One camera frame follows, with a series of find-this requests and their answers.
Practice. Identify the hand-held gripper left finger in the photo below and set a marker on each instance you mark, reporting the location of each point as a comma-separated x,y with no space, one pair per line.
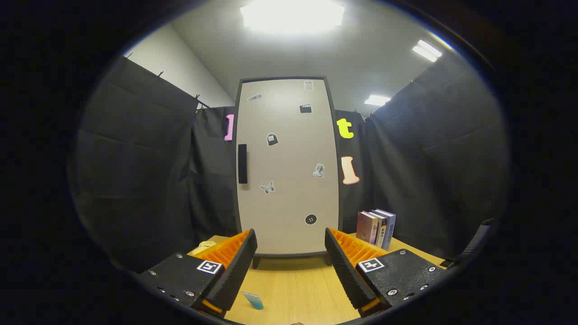
235,275

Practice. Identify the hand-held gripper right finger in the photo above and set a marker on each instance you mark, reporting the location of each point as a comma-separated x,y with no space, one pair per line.
345,275

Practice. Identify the white and blue tube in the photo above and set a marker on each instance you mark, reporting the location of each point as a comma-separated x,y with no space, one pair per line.
254,300

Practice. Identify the beige cabinet door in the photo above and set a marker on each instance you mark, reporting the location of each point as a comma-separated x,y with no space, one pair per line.
289,149

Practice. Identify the dark grey cabinet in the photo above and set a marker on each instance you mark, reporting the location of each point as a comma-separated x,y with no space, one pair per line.
256,261

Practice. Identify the yellow plush toy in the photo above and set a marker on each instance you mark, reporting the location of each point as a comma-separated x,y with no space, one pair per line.
203,246

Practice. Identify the white spine book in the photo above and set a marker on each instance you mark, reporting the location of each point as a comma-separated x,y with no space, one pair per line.
380,232

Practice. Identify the grey blue book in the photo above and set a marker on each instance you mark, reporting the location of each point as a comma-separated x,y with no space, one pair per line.
389,228

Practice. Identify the black backdrop cloth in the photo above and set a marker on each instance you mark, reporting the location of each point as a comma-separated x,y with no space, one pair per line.
144,171

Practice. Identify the small ceiling light panel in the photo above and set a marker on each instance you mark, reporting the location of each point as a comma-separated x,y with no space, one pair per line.
377,100

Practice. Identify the double ceiling light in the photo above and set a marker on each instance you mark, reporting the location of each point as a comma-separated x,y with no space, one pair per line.
427,50

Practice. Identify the large ceiling light panel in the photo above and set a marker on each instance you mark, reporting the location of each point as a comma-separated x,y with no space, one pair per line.
292,16

